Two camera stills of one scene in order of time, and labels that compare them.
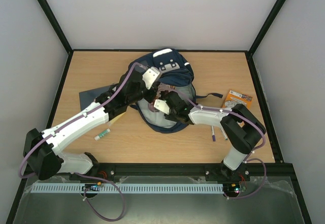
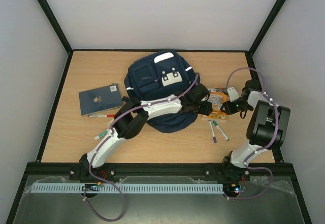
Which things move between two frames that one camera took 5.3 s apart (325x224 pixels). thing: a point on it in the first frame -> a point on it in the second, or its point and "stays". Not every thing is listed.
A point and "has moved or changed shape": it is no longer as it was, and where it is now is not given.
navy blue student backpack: [176, 72] has moved or changed shape
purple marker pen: [213, 132] stays
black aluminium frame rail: [215, 169] stays
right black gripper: [167, 98] -> [226, 107]
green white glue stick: [102, 133] stays
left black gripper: [155, 86] -> [206, 110]
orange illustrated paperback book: [233, 98] has moved or changed shape
